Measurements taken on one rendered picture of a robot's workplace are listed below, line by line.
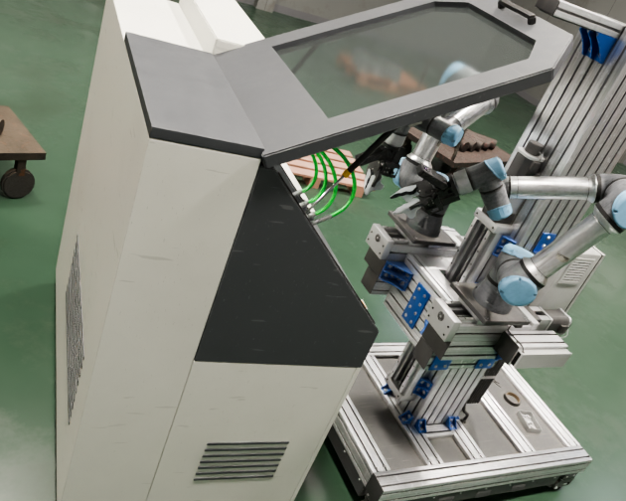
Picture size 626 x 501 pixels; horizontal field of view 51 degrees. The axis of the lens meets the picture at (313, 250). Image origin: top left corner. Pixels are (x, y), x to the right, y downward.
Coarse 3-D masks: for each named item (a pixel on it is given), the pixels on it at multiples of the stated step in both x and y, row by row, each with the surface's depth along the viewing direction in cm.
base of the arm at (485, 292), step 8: (488, 280) 231; (480, 288) 233; (488, 288) 230; (496, 288) 228; (480, 296) 231; (488, 296) 230; (496, 296) 229; (480, 304) 231; (488, 304) 230; (496, 304) 229; (504, 304) 229; (496, 312) 230; (504, 312) 231
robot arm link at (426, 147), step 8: (424, 136) 262; (416, 144) 265; (424, 144) 261; (432, 144) 261; (416, 152) 264; (424, 152) 262; (432, 152) 263; (400, 160) 267; (408, 160) 264; (416, 160) 262; (424, 160) 263; (400, 168) 266; (408, 168) 264; (400, 176) 266; (408, 176) 264; (416, 176) 263; (400, 184) 267; (408, 184) 265
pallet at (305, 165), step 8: (328, 152) 589; (344, 152) 599; (296, 160) 542; (304, 160) 551; (312, 160) 555; (336, 160) 578; (352, 160) 588; (296, 168) 528; (304, 168) 538; (312, 168) 540; (320, 168) 546; (328, 168) 552; (336, 168) 558; (344, 168) 566; (360, 168) 578; (304, 176) 524; (312, 176) 526; (320, 176) 531; (328, 176) 537; (360, 176) 562; (344, 184) 538; (352, 184) 540; (360, 184) 546; (360, 192) 547
